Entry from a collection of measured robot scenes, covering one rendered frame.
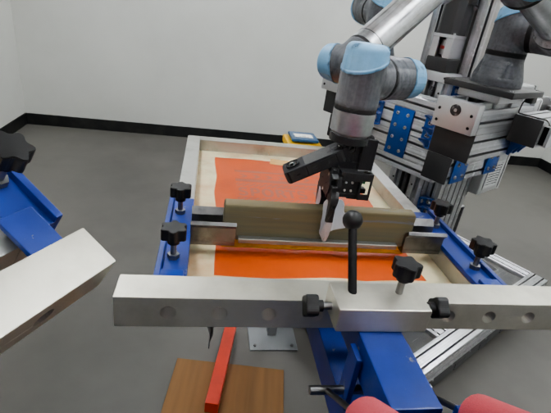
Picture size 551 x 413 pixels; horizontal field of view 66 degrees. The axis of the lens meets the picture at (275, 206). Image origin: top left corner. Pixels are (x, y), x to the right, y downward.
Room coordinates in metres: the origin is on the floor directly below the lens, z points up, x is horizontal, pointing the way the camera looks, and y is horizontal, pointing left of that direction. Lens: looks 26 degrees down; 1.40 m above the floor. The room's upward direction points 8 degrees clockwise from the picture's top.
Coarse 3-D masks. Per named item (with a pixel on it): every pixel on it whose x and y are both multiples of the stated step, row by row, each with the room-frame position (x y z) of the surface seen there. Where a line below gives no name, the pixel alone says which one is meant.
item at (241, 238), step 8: (240, 240) 0.68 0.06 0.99; (248, 240) 0.69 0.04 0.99; (256, 240) 0.69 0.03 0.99; (264, 240) 0.69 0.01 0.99; (272, 240) 0.70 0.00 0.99; (280, 240) 0.70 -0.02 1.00; (288, 240) 0.70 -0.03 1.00; (296, 240) 0.71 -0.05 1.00; (304, 240) 0.71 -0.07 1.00; (312, 240) 0.72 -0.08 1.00; (320, 240) 0.72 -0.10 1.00; (328, 240) 0.73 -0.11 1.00; (336, 240) 0.73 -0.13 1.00; (344, 240) 0.74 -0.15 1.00; (368, 248) 0.73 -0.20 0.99; (376, 248) 0.74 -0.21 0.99; (384, 248) 0.74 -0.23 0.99; (392, 248) 0.74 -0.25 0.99
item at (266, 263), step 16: (224, 160) 1.20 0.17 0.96; (240, 160) 1.22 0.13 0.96; (256, 160) 1.24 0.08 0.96; (224, 176) 1.07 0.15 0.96; (224, 192) 0.97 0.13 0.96; (224, 256) 0.68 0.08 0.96; (240, 256) 0.68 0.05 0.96; (256, 256) 0.69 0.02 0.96; (272, 256) 0.70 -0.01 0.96; (288, 256) 0.71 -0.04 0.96; (304, 256) 0.72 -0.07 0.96; (224, 272) 0.63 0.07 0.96; (240, 272) 0.63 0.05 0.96; (256, 272) 0.64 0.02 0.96; (272, 272) 0.65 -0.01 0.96; (288, 272) 0.66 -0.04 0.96; (304, 272) 0.66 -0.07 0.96; (320, 272) 0.67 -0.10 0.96
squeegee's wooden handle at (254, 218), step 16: (224, 208) 0.70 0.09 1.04; (240, 208) 0.70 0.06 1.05; (256, 208) 0.70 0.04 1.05; (272, 208) 0.71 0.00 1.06; (288, 208) 0.72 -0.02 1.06; (304, 208) 0.72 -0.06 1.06; (320, 208) 0.73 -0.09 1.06; (352, 208) 0.75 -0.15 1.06; (368, 208) 0.76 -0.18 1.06; (384, 208) 0.77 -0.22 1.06; (240, 224) 0.70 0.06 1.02; (256, 224) 0.70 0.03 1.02; (272, 224) 0.71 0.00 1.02; (288, 224) 0.71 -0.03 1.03; (304, 224) 0.72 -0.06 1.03; (320, 224) 0.73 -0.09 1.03; (368, 224) 0.75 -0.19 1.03; (384, 224) 0.75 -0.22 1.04; (400, 224) 0.76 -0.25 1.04; (368, 240) 0.75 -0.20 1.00; (384, 240) 0.75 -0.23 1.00; (400, 240) 0.76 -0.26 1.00
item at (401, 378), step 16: (352, 336) 0.43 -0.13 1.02; (368, 336) 0.42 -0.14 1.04; (384, 336) 0.42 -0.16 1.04; (400, 336) 0.42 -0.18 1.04; (368, 352) 0.39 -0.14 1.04; (384, 352) 0.39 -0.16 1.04; (400, 352) 0.39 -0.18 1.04; (368, 368) 0.37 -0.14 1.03; (384, 368) 0.37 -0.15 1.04; (400, 368) 0.37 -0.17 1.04; (416, 368) 0.37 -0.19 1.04; (368, 384) 0.36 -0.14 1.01; (384, 384) 0.34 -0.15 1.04; (400, 384) 0.34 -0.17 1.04; (416, 384) 0.35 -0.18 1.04; (384, 400) 0.33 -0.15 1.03; (400, 400) 0.32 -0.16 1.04; (416, 400) 0.33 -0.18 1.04; (432, 400) 0.33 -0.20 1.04
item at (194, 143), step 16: (192, 144) 1.19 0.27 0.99; (208, 144) 1.26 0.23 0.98; (224, 144) 1.27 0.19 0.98; (240, 144) 1.28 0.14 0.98; (256, 144) 1.29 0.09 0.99; (272, 144) 1.31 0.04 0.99; (288, 144) 1.33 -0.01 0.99; (192, 160) 1.07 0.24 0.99; (192, 176) 0.96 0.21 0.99; (384, 176) 1.16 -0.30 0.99; (192, 192) 0.87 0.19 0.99; (384, 192) 1.08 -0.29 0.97; (400, 192) 1.05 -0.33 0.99; (400, 208) 0.97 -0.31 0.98; (416, 208) 0.96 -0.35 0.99; (432, 256) 0.78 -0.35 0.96; (448, 272) 0.72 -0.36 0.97
